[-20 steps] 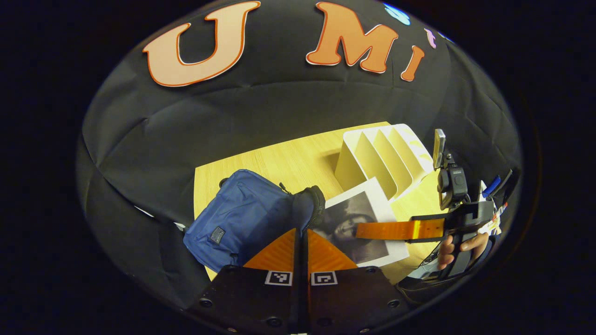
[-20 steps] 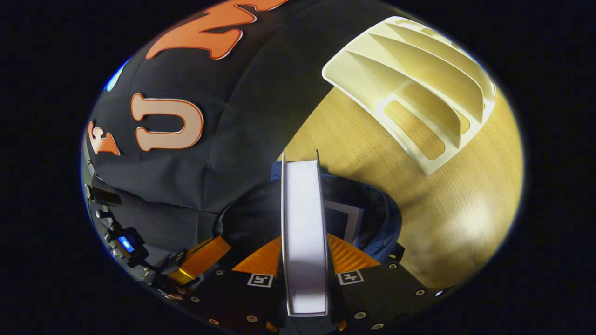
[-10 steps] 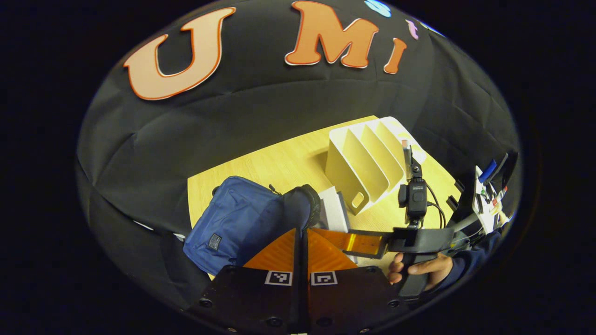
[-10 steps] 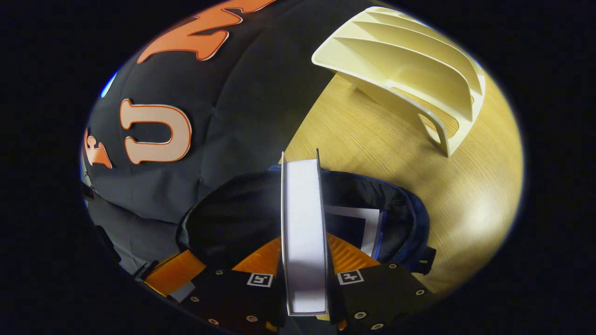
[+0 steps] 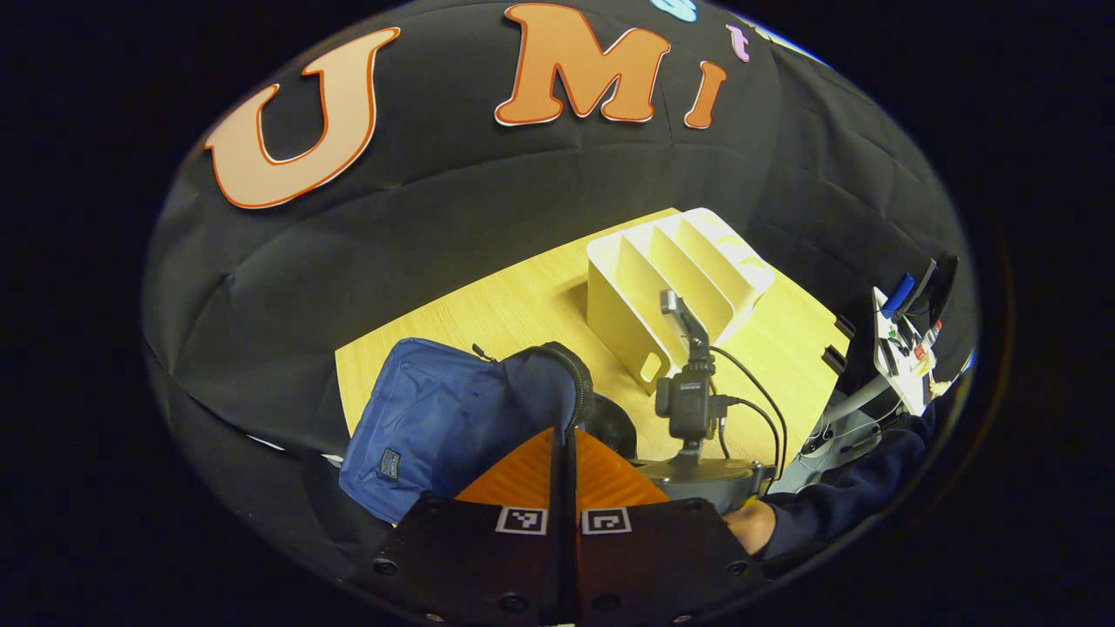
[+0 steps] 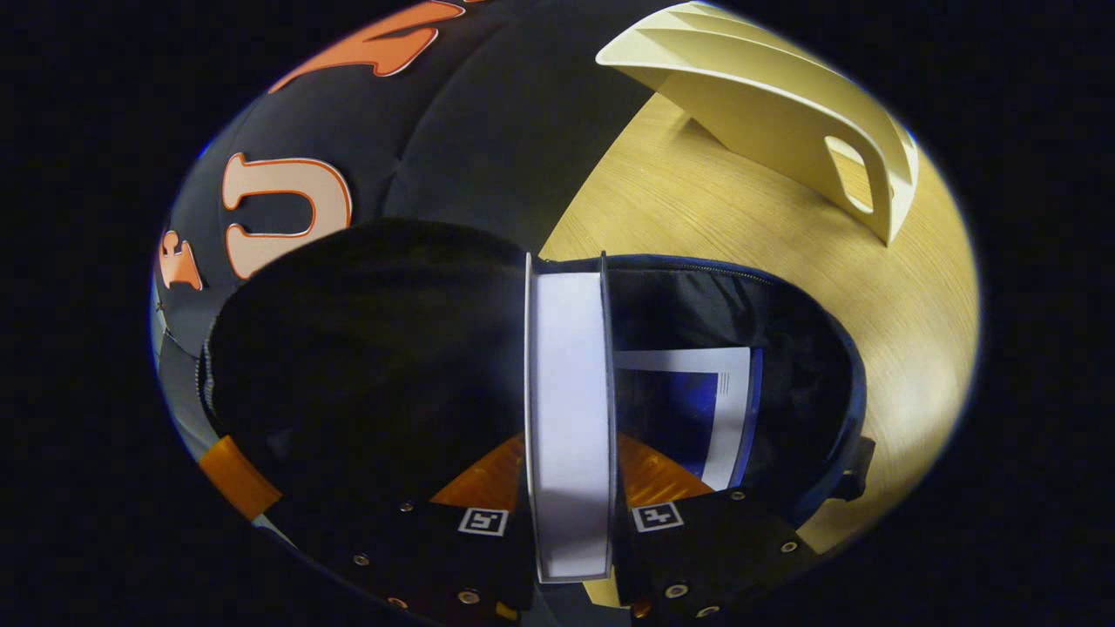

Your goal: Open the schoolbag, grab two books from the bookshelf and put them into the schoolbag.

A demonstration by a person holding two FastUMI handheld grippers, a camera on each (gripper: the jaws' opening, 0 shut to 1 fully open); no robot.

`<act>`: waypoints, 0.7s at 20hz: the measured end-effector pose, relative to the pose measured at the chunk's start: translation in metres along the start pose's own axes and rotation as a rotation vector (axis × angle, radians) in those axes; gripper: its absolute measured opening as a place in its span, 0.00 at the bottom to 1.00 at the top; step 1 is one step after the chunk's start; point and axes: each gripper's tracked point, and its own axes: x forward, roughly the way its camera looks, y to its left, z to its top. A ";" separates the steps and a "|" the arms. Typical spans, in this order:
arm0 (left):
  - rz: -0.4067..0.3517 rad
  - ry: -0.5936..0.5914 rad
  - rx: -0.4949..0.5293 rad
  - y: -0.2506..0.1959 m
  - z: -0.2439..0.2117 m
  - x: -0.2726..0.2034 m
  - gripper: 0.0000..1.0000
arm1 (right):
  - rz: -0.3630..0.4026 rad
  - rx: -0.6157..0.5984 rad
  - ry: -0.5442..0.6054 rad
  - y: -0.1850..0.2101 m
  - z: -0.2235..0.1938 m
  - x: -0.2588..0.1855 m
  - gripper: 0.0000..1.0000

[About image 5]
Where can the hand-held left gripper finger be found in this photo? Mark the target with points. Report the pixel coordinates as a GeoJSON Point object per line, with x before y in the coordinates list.
{"type": "Point", "coordinates": [574, 540]}
{"type": "Point", "coordinates": [557, 540]}

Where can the white bookshelf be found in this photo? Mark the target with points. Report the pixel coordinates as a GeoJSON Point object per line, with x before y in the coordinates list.
{"type": "Point", "coordinates": [627, 305]}

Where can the blue schoolbag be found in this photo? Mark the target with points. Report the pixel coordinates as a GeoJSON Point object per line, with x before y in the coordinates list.
{"type": "Point", "coordinates": [435, 409]}

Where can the white equipment stand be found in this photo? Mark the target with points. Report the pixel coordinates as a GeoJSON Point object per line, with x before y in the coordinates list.
{"type": "Point", "coordinates": [897, 348]}

